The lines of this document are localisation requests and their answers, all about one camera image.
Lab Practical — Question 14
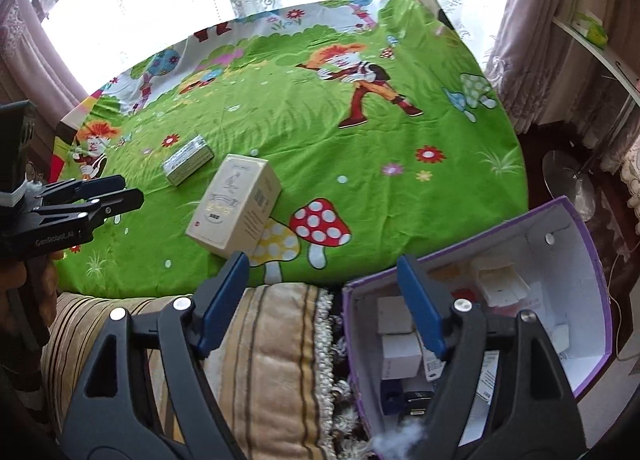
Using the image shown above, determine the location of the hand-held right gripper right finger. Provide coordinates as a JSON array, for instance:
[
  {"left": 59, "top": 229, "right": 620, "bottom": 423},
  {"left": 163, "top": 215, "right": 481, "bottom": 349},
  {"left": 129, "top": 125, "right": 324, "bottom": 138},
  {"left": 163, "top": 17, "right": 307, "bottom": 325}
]
[{"left": 395, "top": 255, "right": 587, "bottom": 460}]

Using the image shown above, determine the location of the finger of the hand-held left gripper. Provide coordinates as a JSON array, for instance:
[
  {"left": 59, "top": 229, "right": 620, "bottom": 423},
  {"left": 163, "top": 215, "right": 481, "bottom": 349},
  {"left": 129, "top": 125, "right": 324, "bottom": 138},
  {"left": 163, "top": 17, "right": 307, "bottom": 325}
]
[
  {"left": 34, "top": 174, "right": 128, "bottom": 209},
  {"left": 30, "top": 188, "right": 146, "bottom": 241}
]

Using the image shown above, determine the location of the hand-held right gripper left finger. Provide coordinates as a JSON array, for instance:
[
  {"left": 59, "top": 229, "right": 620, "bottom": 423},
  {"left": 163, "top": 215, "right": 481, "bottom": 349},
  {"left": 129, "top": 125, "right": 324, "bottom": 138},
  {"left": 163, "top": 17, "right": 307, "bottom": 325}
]
[{"left": 59, "top": 252, "right": 251, "bottom": 460}]

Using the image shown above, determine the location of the small pale grey box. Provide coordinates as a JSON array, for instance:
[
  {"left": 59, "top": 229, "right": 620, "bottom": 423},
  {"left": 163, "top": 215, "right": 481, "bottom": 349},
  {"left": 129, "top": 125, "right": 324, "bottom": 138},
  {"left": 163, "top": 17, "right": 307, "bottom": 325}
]
[{"left": 377, "top": 295, "right": 414, "bottom": 336}]

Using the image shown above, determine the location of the white square box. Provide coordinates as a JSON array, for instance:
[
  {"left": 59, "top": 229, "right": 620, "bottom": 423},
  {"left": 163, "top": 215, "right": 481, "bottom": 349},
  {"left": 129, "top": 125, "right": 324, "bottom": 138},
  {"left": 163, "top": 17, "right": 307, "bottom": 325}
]
[{"left": 380, "top": 332, "right": 424, "bottom": 382}]

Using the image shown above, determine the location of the white medicine box red label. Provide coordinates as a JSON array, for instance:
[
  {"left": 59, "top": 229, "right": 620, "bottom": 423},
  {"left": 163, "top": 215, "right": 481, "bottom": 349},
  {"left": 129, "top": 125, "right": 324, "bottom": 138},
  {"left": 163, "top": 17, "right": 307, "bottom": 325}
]
[{"left": 422, "top": 341, "right": 447, "bottom": 382}]

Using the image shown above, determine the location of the white carton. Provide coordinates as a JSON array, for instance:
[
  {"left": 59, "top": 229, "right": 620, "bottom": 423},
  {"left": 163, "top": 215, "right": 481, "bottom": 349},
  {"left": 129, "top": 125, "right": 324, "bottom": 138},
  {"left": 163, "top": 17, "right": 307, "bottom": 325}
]
[{"left": 469, "top": 257, "right": 532, "bottom": 309}]

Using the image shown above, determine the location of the beige box with figure print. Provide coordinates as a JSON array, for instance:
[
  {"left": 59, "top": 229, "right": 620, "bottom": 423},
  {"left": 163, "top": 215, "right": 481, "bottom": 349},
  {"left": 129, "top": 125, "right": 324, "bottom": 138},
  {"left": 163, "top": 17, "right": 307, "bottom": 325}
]
[{"left": 185, "top": 153, "right": 283, "bottom": 259}]

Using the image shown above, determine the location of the dark blue box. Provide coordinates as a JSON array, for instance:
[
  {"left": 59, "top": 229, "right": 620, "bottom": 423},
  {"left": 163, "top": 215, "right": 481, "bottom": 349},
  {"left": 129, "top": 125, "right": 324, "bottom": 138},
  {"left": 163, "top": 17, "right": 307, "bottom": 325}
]
[{"left": 379, "top": 378, "right": 404, "bottom": 417}]

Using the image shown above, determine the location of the purple cardboard storage box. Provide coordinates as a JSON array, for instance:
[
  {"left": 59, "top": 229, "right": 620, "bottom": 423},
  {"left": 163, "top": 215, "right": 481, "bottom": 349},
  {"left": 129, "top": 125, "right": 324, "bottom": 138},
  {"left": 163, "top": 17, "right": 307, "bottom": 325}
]
[{"left": 342, "top": 196, "right": 614, "bottom": 460}]

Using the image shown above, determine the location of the person's left hand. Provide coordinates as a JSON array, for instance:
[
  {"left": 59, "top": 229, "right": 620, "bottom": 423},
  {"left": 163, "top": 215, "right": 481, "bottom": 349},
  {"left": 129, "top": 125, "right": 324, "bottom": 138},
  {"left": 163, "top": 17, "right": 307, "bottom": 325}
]
[{"left": 0, "top": 251, "right": 67, "bottom": 342}]

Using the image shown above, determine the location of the striped beige plush cushion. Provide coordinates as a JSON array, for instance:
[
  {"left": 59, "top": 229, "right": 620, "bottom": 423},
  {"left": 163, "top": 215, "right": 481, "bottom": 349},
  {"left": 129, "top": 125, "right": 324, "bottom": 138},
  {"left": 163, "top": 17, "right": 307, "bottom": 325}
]
[{"left": 40, "top": 282, "right": 362, "bottom": 460}]

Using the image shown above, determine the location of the mauve drape curtain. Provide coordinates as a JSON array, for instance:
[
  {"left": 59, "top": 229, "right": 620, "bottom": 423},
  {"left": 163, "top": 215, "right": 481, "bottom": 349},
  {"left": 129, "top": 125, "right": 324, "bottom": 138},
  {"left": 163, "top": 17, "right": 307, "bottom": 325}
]
[
  {"left": 0, "top": 0, "right": 92, "bottom": 117},
  {"left": 487, "top": 0, "right": 640, "bottom": 137}
]

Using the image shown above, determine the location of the white sheer lace curtain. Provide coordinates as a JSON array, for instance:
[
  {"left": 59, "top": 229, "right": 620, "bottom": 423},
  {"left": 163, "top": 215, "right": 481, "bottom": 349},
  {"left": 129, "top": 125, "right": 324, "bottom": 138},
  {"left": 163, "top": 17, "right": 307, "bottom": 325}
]
[{"left": 42, "top": 0, "right": 516, "bottom": 96}]

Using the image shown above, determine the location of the round metal floor stand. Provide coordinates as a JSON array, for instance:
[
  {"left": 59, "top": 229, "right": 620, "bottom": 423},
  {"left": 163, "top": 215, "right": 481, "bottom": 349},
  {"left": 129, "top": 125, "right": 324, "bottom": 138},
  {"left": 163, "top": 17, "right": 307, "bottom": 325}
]
[{"left": 542, "top": 105, "right": 631, "bottom": 222}]

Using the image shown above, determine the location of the green cartoon printed cloth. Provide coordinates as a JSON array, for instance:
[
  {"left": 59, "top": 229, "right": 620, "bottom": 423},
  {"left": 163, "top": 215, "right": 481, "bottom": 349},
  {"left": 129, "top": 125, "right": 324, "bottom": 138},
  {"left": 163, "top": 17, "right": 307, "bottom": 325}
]
[{"left": 52, "top": 0, "right": 531, "bottom": 299}]

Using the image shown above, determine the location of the white curved shelf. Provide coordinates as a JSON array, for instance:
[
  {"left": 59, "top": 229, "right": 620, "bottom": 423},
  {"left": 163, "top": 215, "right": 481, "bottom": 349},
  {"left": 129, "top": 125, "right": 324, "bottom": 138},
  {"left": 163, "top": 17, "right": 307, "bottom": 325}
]
[{"left": 552, "top": 15, "right": 640, "bottom": 112}]

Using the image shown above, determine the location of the green packet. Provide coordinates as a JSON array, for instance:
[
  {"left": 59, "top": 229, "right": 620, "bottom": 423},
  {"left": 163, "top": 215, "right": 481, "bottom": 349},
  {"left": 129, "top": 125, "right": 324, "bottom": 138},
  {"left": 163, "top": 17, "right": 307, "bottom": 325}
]
[{"left": 572, "top": 9, "right": 609, "bottom": 49}]

